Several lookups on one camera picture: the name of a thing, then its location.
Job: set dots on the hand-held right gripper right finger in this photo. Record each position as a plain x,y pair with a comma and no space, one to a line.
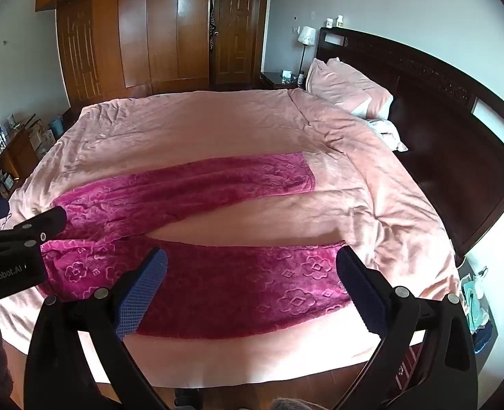
363,290

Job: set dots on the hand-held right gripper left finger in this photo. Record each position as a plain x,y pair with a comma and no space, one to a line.
143,290

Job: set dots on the magenta fleece pants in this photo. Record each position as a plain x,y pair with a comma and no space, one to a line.
218,273

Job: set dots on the wooden desk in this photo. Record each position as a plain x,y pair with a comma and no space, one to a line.
17,153

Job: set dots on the white cardboard box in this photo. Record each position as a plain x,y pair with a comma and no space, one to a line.
43,139

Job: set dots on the red patterned rug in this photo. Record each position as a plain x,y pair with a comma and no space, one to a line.
405,365

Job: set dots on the blue bin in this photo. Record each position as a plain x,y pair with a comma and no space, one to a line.
57,127

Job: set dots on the teal bag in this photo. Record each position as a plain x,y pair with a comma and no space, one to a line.
476,299

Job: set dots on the person's grey trouser leg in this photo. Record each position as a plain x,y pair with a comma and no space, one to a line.
288,404

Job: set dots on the white pillow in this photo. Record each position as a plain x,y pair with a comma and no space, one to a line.
386,132

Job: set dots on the dark wooden headboard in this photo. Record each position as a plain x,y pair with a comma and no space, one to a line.
440,136

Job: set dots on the pink duvet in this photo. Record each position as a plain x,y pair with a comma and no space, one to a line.
235,128

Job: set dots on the pink pillow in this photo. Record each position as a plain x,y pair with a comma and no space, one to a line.
314,74
354,92

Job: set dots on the brown wooden wardrobe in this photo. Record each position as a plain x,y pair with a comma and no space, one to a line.
149,30

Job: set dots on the dark wooden nightstand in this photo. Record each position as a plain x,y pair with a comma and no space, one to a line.
273,79

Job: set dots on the dark hanging scarf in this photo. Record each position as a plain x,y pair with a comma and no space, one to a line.
212,25

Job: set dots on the white shade table lamp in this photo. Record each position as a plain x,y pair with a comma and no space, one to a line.
306,35

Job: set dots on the brown wooden door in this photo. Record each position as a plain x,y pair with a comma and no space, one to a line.
235,38

